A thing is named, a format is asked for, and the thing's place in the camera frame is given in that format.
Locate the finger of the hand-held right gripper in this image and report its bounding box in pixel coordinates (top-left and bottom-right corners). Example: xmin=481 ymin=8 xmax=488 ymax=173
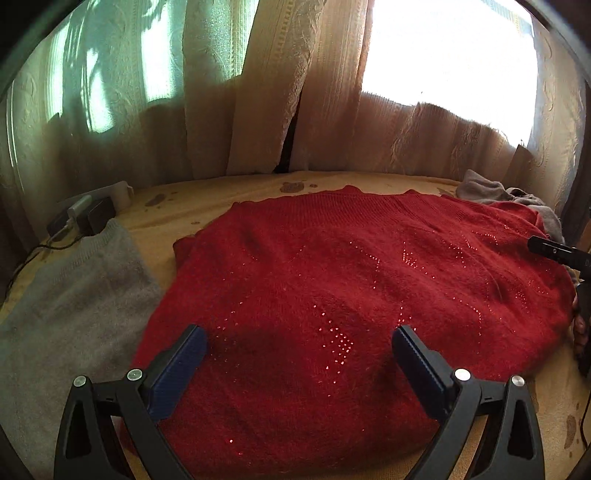
xmin=527 ymin=235 xmax=578 ymax=266

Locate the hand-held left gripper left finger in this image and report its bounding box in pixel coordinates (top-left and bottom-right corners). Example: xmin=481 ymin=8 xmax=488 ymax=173
xmin=54 ymin=324 xmax=208 ymax=480

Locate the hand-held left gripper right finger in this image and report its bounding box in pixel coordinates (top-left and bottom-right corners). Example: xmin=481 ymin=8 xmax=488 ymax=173
xmin=392 ymin=324 xmax=540 ymax=480

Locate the taupe knit sweater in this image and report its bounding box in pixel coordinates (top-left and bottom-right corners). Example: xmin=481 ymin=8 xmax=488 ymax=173
xmin=457 ymin=169 xmax=580 ymax=282

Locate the light grey knit sweater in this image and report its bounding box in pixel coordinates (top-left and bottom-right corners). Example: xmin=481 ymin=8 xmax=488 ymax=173
xmin=0 ymin=218 xmax=162 ymax=480

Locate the red knit sweater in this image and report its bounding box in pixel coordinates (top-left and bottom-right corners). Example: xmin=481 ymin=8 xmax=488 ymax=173
xmin=117 ymin=185 xmax=575 ymax=472

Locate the person's right hand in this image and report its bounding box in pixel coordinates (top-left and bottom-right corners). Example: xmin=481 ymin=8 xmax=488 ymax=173
xmin=571 ymin=295 xmax=591 ymax=355

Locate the yellow paw print blanket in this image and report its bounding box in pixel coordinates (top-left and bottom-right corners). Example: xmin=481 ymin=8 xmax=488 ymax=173
xmin=0 ymin=171 xmax=591 ymax=480

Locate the cream patterned curtain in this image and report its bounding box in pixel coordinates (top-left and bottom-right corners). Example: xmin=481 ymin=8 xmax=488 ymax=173
xmin=288 ymin=0 xmax=591 ymax=222
xmin=0 ymin=0 xmax=305 ymax=217

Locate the black power adapter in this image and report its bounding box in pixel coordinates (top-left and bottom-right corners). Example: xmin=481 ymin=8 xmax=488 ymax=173
xmin=88 ymin=197 xmax=117 ymax=234
xmin=46 ymin=212 xmax=71 ymax=237

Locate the white power strip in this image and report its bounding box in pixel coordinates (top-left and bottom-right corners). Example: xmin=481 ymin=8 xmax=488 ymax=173
xmin=55 ymin=181 xmax=136 ymax=217

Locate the white power adapter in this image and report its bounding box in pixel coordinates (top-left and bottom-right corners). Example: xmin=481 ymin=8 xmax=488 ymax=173
xmin=68 ymin=195 xmax=94 ymax=228

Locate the black charger cable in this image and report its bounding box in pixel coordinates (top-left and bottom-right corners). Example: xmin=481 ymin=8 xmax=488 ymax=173
xmin=7 ymin=233 xmax=90 ymax=289

